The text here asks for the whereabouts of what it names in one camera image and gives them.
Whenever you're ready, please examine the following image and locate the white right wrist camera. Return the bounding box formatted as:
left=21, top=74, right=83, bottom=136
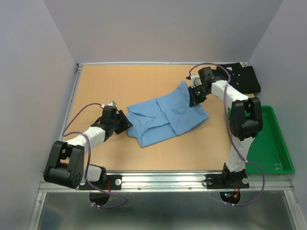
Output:
left=186, top=74, right=201, bottom=88

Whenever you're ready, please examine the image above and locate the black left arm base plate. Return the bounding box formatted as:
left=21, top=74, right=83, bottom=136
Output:
left=91, top=174, right=122, bottom=191

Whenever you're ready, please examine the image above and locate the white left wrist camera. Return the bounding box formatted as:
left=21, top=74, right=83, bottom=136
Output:
left=100, top=101, right=117, bottom=108

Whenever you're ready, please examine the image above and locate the aluminium table frame rail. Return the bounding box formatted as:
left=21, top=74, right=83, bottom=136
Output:
left=28, top=62, right=298, bottom=230

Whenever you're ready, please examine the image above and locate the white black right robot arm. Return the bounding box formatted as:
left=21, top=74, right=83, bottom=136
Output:
left=186, top=67, right=263, bottom=189

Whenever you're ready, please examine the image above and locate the light blue long sleeve shirt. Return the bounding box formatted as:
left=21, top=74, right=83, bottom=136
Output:
left=127, top=81, right=210, bottom=148

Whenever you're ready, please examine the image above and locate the green plastic tray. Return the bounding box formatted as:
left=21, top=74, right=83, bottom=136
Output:
left=227, top=105, right=295, bottom=175

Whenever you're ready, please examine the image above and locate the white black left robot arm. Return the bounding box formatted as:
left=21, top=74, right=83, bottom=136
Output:
left=44, top=105, right=133, bottom=189

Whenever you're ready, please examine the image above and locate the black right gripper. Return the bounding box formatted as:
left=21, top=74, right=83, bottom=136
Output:
left=187, top=84, right=209, bottom=107

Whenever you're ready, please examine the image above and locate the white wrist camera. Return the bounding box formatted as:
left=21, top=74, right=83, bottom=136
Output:
left=100, top=101, right=117, bottom=108
left=186, top=74, right=201, bottom=88

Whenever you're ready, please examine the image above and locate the folded black shirt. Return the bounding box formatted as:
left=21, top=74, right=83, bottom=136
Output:
left=221, top=62, right=261, bottom=94

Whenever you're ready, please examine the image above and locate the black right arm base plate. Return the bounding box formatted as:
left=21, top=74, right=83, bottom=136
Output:
left=202, top=174, right=249, bottom=189

